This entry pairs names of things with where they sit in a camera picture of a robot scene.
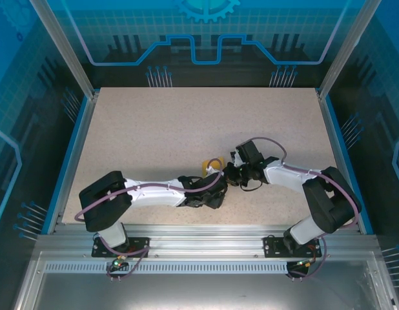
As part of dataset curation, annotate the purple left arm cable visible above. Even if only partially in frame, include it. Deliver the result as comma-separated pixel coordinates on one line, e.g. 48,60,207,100
75,158,225,282

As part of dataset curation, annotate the slotted grey cable duct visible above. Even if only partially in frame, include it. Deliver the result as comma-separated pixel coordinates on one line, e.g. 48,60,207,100
43,262,292,274

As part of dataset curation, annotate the aluminium side rail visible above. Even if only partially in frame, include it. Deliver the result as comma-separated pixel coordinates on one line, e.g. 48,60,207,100
316,92,365,235
46,92,100,235

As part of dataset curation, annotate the steel sheet panel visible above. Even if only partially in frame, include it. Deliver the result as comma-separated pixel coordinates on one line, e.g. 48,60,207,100
12,251,399,310

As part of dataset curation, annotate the blue edge strip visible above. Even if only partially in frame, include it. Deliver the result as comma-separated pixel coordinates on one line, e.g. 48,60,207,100
41,96,90,235
323,96,374,235

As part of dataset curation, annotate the thin black right gripper cable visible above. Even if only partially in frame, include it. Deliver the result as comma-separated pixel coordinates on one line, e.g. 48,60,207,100
238,179,267,192

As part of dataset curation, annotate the aluminium mounting beam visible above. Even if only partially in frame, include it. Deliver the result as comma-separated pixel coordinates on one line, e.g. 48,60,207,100
34,223,380,259

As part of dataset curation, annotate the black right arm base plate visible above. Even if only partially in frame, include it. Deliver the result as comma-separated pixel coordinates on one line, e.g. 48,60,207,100
263,235,323,259

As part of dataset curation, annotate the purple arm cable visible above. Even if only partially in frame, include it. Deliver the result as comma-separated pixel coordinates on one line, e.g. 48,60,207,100
251,136,362,280
75,158,225,282

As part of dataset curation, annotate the small connector with green light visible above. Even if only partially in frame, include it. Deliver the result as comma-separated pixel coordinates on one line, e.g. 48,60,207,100
109,256,128,271
294,258,317,269

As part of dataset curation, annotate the aluminium frame post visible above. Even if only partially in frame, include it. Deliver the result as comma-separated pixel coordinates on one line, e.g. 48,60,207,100
316,0,372,101
28,0,100,101

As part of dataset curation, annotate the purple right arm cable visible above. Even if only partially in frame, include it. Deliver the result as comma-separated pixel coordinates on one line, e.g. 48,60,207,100
251,136,362,280

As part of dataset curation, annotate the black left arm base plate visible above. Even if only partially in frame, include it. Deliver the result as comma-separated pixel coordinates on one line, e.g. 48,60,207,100
92,237,151,259

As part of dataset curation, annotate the orange cloth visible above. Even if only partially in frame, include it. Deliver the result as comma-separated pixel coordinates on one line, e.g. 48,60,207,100
201,156,227,177

